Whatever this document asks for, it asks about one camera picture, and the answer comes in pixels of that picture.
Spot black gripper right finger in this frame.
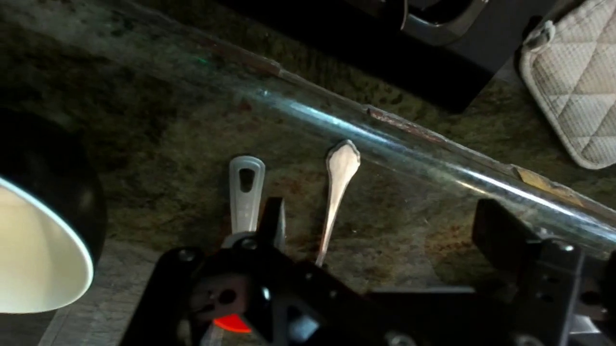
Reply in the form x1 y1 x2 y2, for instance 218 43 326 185
474 198 586 346

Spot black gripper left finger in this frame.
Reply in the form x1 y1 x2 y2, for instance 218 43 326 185
239 196 401 346

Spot silver spoon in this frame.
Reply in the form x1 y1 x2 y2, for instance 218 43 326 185
313 139 365 269

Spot black and white bowl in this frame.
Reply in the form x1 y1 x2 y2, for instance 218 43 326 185
0 112 110 317

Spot white quilted pot holder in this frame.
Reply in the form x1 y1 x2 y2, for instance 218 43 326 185
519 0 616 173

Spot black gas stove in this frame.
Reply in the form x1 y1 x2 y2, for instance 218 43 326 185
214 0 561 116

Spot red measuring cup silver handle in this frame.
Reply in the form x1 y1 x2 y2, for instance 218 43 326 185
211 154 268 339

